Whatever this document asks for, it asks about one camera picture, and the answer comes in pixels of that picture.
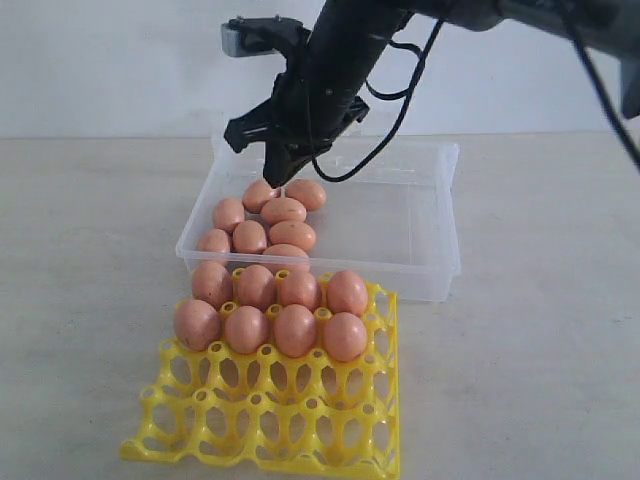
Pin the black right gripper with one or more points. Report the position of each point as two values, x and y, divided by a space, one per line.
312 102

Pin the brown egg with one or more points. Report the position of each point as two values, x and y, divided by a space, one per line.
257 194
227 214
285 250
257 287
214 240
282 209
347 292
293 232
249 237
197 324
295 330
246 329
308 192
300 288
344 337
212 283

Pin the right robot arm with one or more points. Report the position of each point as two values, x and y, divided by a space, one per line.
604 35

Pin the clear plastic container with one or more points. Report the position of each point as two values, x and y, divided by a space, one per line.
392 223

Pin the yellow plastic egg tray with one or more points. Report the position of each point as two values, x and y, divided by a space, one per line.
309 415

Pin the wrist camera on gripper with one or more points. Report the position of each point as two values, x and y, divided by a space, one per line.
250 37

